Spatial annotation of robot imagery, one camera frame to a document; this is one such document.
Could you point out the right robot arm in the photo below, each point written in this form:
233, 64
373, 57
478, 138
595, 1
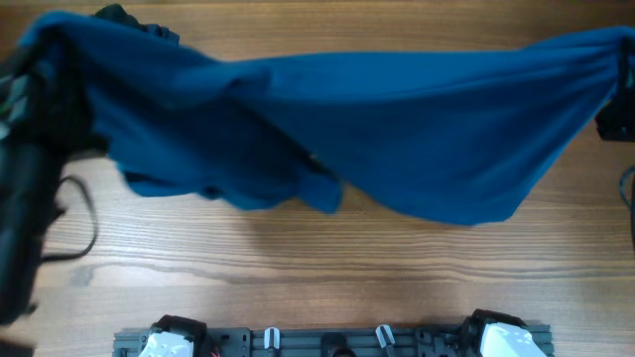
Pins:
490, 334

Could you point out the blue polo shirt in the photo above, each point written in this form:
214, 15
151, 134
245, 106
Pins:
455, 137

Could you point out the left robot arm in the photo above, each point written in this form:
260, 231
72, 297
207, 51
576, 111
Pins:
45, 122

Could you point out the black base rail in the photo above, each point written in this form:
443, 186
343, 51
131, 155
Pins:
425, 341

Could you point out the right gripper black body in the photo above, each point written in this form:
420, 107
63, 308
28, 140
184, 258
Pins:
617, 118

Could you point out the black folded garment top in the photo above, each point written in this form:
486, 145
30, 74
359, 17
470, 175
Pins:
115, 13

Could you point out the navy blue folded garment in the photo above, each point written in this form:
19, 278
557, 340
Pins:
162, 32

